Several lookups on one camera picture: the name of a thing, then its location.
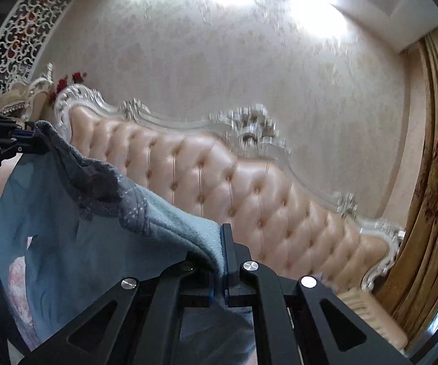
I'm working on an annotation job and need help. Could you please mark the white carved lattice screen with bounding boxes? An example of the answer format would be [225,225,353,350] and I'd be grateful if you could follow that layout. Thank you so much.
[0,0,74,95]

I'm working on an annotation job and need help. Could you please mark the pink floral lace sofa cover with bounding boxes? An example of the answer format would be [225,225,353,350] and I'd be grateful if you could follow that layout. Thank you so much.
[6,256,40,350]

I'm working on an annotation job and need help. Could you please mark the tufted peach leather sofa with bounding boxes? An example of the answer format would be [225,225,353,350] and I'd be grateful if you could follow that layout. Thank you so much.
[54,85,408,349]

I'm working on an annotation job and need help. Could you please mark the light blue sweater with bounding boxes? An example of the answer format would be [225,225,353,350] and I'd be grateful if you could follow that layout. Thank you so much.
[0,120,258,365]

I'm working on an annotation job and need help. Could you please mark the brown gold curtain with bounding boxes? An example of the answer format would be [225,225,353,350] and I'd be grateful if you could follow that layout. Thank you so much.
[376,29,438,341]

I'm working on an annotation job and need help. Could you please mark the peach leather armchair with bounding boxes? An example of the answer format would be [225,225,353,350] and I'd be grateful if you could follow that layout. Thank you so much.
[0,63,55,122]

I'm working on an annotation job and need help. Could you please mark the red flowers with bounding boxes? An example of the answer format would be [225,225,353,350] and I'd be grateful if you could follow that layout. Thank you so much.
[48,72,87,105]

